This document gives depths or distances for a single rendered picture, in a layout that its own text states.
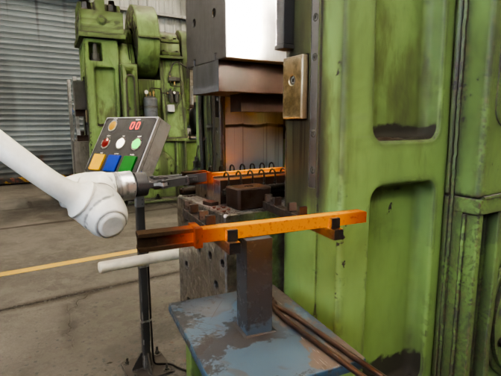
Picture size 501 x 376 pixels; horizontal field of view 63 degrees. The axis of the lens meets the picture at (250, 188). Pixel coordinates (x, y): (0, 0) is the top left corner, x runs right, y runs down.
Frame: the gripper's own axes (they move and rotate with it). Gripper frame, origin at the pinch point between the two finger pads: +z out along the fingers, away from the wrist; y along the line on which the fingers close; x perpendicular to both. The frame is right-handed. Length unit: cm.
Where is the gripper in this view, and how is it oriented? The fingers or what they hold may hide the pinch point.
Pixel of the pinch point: (195, 177)
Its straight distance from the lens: 135.1
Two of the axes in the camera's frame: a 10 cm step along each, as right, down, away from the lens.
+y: 5.1, 1.4, -8.5
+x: -0.4, -9.8, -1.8
